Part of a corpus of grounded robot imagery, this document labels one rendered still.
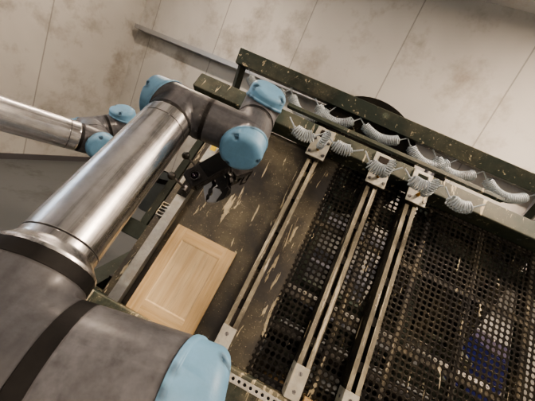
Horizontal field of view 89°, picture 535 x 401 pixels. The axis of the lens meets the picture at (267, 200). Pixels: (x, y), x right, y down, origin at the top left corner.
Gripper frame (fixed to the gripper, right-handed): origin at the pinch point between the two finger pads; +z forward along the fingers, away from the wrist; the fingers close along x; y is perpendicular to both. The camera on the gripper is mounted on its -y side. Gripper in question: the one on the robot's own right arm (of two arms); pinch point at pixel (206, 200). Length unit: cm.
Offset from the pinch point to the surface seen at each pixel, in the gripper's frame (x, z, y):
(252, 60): 92, 15, 110
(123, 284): 12, 70, -10
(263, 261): -18, 41, 35
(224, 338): -33, 56, 7
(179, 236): 16, 57, 17
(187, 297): -10, 63, 6
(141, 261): 16, 65, -1
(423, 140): -21, -8, 154
